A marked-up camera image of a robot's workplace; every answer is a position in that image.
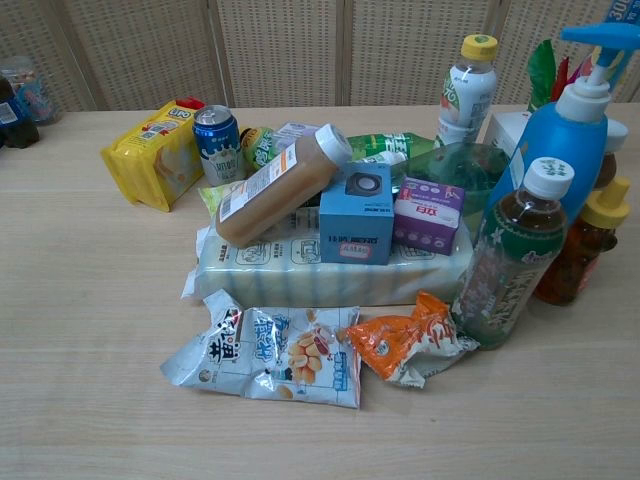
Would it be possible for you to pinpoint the large sponge pack clear wrap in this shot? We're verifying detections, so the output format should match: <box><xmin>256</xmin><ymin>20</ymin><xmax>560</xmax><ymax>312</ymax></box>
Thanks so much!
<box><xmin>181</xmin><ymin>215</ymin><xmax>475</xmax><ymax>309</ymax></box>

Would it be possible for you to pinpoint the blue speaker box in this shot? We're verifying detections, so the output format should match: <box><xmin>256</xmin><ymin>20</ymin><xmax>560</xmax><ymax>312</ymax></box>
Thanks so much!
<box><xmin>318</xmin><ymin>159</ymin><xmax>396</xmax><ymax>266</ymax></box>

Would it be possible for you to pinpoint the brown juice bottle white cap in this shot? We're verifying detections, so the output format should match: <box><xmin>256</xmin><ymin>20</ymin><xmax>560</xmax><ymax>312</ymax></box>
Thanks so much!
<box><xmin>214</xmin><ymin>123</ymin><xmax>355</xmax><ymax>249</ymax></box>

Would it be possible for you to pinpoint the pale purple packet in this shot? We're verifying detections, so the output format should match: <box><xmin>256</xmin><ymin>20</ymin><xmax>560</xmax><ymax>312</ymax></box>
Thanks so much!
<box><xmin>272</xmin><ymin>121</ymin><xmax>321</xmax><ymax>151</ymax></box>

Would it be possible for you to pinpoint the light green snack packet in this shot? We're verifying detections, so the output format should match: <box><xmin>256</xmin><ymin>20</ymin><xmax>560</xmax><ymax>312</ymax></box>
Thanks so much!
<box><xmin>197</xmin><ymin>180</ymin><xmax>246</xmax><ymax>218</ymax></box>

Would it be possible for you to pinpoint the purple white soap box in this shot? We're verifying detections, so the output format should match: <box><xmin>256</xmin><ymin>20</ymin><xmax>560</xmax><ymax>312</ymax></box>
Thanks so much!
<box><xmin>392</xmin><ymin>176</ymin><xmax>467</xmax><ymax>257</ymax></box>

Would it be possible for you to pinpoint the green yellow drink can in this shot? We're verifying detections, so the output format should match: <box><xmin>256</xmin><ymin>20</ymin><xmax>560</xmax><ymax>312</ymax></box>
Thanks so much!
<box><xmin>238</xmin><ymin>125</ymin><xmax>277</xmax><ymax>176</ymax></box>

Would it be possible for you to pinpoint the white blue peanut bag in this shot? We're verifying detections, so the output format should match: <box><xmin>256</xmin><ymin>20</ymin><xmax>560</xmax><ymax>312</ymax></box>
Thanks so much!
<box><xmin>160</xmin><ymin>291</ymin><xmax>363</xmax><ymax>411</ymax></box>

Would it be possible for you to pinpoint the orange snack bag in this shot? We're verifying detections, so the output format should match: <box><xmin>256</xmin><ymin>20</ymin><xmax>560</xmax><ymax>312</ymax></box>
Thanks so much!
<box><xmin>346</xmin><ymin>291</ymin><xmax>481</xmax><ymax>390</ymax></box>

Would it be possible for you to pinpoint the blue white milk can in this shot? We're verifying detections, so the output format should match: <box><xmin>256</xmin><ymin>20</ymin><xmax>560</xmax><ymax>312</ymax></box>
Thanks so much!
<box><xmin>192</xmin><ymin>104</ymin><xmax>247</xmax><ymax>188</ymax></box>

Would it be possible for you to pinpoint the green plastic bottle lying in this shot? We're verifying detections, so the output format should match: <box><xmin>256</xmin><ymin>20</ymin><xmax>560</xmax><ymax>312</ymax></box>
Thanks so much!
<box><xmin>345</xmin><ymin>130</ymin><xmax>512</xmax><ymax>221</ymax></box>

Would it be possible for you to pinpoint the yellow biscuit package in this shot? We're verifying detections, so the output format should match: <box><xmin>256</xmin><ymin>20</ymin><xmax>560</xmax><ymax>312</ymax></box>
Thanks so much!
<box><xmin>100</xmin><ymin>96</ymin><xmax>207</xmax><ymax>213</ymax></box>

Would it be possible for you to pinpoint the green label tea bottle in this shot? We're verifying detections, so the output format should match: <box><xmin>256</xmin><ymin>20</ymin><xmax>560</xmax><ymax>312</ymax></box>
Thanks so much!
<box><xmin>451</xmin><ymin>156</ymin><xmax>574</xmax><ymax>351</ymax></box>

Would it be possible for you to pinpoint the white bottle yellow cap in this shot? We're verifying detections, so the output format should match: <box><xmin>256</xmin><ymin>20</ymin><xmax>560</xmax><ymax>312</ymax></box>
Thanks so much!
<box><xmin>437</xmin><ymin>33</ymin><xmax>500</xmax><ymax>147</ymax></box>

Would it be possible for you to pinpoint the white carton box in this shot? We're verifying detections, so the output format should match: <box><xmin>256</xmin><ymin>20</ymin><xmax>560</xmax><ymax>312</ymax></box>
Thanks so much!
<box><xmin>481</xmin><ymin>110</ymin><xmax>529</xmax><ymax>157</ymax></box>

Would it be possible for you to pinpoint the amber bottle yellow cap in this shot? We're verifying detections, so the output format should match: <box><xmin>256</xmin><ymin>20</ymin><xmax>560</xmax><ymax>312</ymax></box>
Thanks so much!
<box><xmin>532</xmin><ymin>176</ymin><xmax>632</xmax><ymax>307</ymax></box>

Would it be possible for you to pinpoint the blue pump dispenser bottle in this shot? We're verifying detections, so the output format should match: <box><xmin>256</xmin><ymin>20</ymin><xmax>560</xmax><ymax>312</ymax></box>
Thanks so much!
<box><xmin>488</xmin><ymin>22</ymin><xmax>640</xmax><ymax>229</ymax></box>

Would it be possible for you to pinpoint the colourful feather toy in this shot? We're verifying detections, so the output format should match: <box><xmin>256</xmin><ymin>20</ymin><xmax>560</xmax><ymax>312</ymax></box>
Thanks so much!
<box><xmin>526</xmin><ymin>38</ymin><xmax>594</xmax><ymax>113</ymax></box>

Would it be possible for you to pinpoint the dark cola bottle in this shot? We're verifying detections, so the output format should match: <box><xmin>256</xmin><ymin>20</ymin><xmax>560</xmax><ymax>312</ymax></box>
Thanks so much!
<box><xmin>0</xmin><ymin>74</ymin><xmax>41</xmax><ymax>150</ymax></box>

